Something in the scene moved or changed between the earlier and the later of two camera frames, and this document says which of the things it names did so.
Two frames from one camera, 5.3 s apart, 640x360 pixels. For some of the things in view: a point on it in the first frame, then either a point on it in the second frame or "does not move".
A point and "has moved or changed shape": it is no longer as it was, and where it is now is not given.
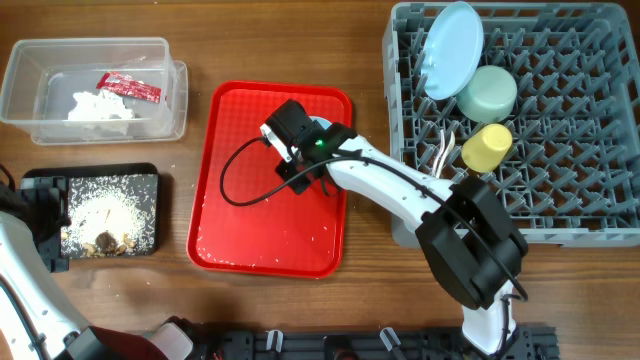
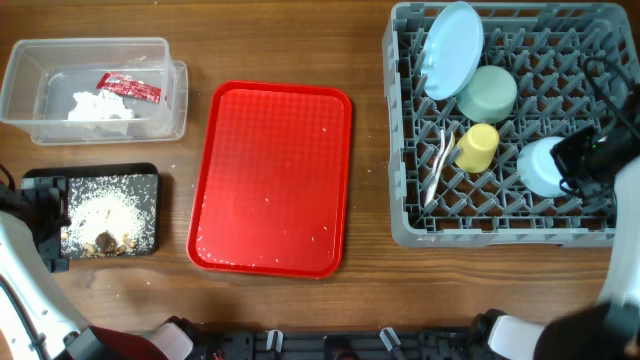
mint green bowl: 489,95 does not move
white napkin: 91,106 does not move
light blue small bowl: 322,121 → 538,170
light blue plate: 452,48 does not move
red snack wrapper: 124,85 does not move
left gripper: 50,193 does not move
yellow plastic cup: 486,147 has moved or changed shape
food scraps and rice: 110,215 does not move
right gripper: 297,183 → 562,153
